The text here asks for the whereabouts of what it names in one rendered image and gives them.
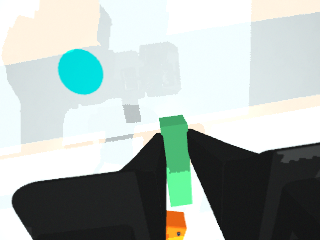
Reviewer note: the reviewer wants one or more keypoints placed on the green rectangular post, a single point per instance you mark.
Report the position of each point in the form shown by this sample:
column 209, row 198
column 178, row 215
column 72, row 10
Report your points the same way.
column 174, row 130

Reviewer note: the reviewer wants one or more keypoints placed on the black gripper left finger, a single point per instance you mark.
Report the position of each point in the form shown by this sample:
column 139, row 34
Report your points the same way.
column 135, row 195

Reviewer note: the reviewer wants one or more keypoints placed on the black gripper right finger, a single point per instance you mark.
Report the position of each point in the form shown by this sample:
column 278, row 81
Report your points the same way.
column 243, row 188

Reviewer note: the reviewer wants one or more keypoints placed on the cyan circle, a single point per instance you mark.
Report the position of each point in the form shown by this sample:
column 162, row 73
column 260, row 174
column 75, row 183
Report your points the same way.
column 80, row 71

